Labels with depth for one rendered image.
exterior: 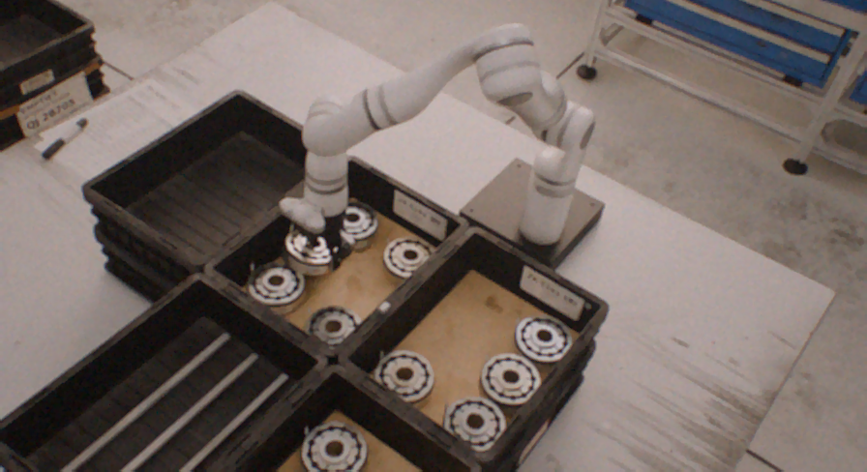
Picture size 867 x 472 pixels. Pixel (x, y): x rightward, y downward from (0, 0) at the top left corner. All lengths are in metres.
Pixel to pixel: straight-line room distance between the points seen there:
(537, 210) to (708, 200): 1.49
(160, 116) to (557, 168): 0.98
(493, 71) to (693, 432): 0.81
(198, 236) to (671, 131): 2.13
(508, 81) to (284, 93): 1.09
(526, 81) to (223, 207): 0.77
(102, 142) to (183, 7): 1.72
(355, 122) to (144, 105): 0.97
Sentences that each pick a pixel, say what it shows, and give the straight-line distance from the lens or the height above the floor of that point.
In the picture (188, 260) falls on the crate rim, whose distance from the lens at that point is 1.67.
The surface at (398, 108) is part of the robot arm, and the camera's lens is 1.44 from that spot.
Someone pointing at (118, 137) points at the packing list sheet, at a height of 0.70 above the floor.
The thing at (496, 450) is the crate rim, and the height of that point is 0.92.
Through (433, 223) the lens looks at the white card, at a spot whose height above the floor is 0.89.
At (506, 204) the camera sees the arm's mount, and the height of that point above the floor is 0.75.
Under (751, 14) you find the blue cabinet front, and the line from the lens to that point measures 3.35.
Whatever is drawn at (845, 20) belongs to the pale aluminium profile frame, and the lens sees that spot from 3.22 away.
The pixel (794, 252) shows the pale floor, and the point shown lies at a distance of 3.26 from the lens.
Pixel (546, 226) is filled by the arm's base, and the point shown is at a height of 0.81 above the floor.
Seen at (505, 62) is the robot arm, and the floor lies 1.37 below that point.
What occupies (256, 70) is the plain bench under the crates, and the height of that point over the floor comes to 0.70.
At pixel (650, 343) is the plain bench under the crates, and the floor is 0.70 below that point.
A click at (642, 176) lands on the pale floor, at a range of 3.33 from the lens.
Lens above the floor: 2.18
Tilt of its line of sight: 47 degrees down
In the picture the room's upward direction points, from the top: 7 degrees clockwise
